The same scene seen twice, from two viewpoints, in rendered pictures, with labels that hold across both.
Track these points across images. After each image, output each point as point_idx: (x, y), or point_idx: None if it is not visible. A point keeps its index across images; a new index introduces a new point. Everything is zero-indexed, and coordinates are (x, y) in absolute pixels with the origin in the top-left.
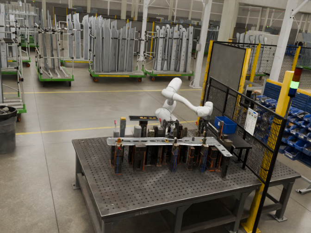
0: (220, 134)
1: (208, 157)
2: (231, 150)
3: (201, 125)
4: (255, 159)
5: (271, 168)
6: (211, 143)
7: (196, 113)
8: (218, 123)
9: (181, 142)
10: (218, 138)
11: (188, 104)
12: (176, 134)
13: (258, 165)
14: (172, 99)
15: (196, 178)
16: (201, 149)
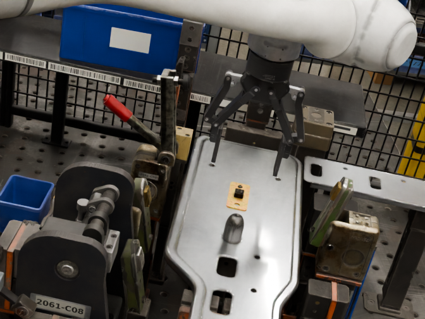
0: (188, 98)
1: None
2: (192, 142)
3: (212, 107)
4: (383, 133)
5: None
6: (280, 180)
7: (339, 56)
8: (109, 37)
9: (248, 309)
10: (181, 125)
11: (240, 7)
12: (115, 273)
13: (413, 150)
14: (35, 6)
15: None
16: (332, 256)
